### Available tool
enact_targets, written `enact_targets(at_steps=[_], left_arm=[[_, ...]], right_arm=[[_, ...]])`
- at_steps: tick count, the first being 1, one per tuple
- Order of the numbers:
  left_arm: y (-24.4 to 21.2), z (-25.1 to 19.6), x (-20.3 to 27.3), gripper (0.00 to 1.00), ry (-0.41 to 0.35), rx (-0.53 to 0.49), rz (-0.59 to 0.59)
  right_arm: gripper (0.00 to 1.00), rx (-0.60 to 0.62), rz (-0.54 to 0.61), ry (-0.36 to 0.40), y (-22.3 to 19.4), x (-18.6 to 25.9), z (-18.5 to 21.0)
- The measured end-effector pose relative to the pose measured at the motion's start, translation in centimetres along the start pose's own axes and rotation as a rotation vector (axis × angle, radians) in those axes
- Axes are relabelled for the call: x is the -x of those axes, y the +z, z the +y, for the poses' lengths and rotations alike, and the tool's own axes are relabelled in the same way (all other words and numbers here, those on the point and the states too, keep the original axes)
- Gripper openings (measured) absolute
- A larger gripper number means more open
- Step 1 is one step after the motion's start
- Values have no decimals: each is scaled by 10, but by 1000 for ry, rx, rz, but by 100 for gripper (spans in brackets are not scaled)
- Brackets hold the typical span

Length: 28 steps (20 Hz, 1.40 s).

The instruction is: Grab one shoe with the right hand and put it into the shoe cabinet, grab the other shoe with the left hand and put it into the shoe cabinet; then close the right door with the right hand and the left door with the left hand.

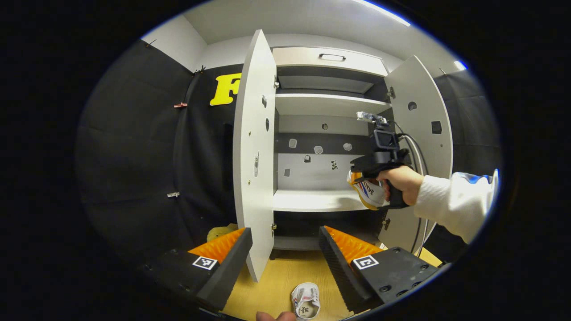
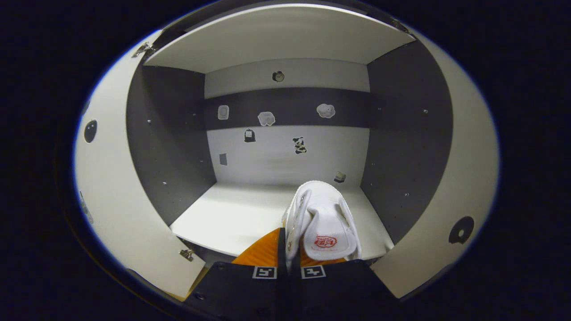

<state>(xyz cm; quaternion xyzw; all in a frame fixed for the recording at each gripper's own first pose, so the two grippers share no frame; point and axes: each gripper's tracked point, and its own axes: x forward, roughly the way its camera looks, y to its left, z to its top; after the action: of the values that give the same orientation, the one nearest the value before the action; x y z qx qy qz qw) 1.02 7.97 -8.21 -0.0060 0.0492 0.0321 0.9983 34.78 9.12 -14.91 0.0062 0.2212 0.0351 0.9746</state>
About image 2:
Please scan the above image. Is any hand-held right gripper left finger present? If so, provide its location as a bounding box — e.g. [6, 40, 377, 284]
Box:
[183, 227, 288, 321]

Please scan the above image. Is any white and grey shoe cabinet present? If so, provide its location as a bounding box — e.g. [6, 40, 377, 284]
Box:
[126, 4, 453, 263]

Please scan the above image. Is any cabinet door with headphone sticker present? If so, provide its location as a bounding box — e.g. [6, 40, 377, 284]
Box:
[370, 31, 500, 299]

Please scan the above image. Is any white canvas shoe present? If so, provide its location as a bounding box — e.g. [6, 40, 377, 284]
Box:
[282, 180, 362, 268]

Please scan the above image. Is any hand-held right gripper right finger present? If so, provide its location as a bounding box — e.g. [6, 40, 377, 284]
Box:
[288, 243, 397, 321]

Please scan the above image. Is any cabinet door with camera sticker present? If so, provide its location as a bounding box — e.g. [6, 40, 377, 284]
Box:
[74, 29, 210, 300]

